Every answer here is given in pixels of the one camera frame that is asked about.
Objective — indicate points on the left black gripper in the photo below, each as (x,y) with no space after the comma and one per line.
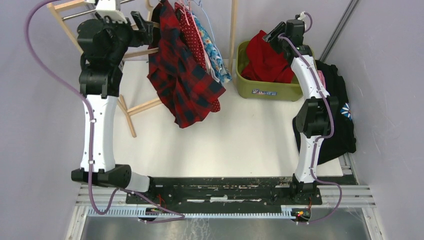
(144,35)

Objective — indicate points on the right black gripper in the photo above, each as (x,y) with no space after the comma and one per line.
(271,36)

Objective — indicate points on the red pleated skirt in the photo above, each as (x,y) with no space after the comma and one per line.
(264,64)

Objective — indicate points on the red plaid shirt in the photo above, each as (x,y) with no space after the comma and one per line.
(182,85)

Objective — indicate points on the wooden hanger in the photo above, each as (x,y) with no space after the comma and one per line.
(150,9)

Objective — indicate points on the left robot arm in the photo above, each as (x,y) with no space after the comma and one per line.
(104,42)

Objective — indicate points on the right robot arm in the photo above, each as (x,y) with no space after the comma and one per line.
(314,121)

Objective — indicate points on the pink hanger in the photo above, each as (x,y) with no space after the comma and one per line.
(184,6)

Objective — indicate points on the red polka dot garment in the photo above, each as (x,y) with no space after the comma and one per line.
(191,37)

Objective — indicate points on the green plastic basket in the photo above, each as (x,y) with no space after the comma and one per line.
(250,89)

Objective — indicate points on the pink cloth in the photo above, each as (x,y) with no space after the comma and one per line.
(321,78)

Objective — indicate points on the blue floral garment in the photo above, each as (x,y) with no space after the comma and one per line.
(217,68)

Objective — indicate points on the wooden clothes rack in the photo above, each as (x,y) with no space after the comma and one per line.
(56,10)

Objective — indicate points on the black garment with flower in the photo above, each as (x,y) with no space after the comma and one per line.
(343,140)

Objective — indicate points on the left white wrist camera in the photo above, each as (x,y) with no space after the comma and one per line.
(109,9)

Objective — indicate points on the blue wire hanger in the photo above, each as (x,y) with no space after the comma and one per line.
(205,16)

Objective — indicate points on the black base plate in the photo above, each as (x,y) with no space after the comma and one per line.
(230,195)

